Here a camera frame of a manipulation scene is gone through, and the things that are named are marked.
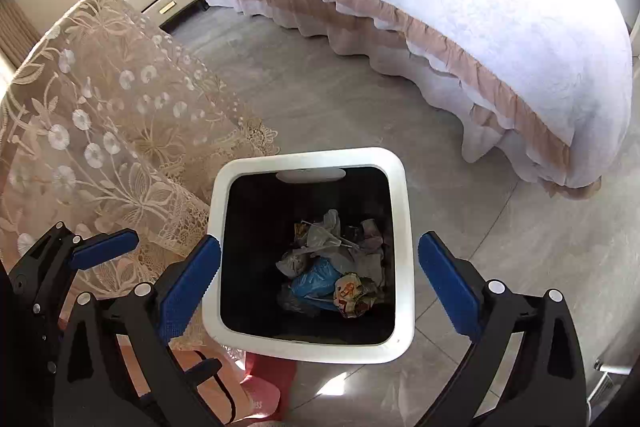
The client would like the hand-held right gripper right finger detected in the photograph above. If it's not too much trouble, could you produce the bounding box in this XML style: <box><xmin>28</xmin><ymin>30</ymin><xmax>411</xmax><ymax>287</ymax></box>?
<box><xmin>415</xmin><ymin>231</ymin><xmax>587</xmax><ymax>427</ymax></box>

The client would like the clear plastic bag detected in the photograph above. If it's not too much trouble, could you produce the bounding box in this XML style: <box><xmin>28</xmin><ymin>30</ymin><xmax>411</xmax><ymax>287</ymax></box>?
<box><xmin>276</xmin><ymin>209</ymin><xmax>362</xmax><ymax>279</ymax></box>

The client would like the pale pink wrapper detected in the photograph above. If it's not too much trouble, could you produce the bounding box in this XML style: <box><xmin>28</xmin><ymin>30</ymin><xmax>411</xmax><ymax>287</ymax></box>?
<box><xmin>357</xmin><ymin>218</ymin><xmax>394</xmax><ymax>258</ymax></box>

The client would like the peach cloth with black straps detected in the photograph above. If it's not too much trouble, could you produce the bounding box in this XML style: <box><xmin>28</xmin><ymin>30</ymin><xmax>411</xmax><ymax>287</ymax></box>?
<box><xmin>115</xmin><ymin>336</ymin><xmax>251</xmax><ymax>427</ymax></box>

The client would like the blue plastic bag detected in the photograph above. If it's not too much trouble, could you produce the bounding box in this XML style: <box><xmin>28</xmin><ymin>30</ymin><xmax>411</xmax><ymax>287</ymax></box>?
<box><xmin>290</xmin><ymin>257</ymin><xmax>347</xmax><ymax>309</ymax></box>

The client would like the pink slipper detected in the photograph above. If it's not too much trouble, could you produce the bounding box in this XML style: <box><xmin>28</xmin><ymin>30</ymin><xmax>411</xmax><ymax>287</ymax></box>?
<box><xmin>239</xmin><ymin>352</ymin><xmax>299</xmax><ymax>424</ymax></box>

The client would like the beige curtain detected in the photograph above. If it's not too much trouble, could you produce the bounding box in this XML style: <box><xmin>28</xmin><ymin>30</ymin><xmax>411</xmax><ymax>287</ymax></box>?
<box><xmin>0</xmin><ymin>0</ymin><xmax>47</xmax><ymax>75</ymax></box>

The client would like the crumpled orange-print wrapper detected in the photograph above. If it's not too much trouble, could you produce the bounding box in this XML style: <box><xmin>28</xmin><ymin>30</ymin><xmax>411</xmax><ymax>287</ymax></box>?
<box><xmin>334</xmin><ymin>272</ymin><xmax>382</xmax><ymax>320</ymax></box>

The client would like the crumpled white paper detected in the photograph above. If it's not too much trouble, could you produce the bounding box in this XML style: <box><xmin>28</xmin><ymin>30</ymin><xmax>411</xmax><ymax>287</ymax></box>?
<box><xmin>350</xmin><ymin>252</ymin><xmax>387</xmax><ymax>289</ymax></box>

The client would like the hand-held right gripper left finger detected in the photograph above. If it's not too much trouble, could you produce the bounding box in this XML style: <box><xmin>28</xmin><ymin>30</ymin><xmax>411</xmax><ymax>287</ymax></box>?
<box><xmin>52</xmin><ymin>234</ymin><xmax>238</xmax><ymax>427</ymax></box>

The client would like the white trash bin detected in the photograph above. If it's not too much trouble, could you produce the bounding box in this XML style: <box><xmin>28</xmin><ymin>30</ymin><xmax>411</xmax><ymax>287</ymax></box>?
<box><xmin>202</xmin><ymin>147</ymin><xmax>416</xmax><ymax>364</ymax></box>

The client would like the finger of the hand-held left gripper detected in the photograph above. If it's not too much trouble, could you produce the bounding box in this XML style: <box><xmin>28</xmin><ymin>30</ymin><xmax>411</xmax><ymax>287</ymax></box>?
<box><xmin>9</xmin><ymin>222</ymin><xmax>141</xmax><ymax>304</ymax></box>

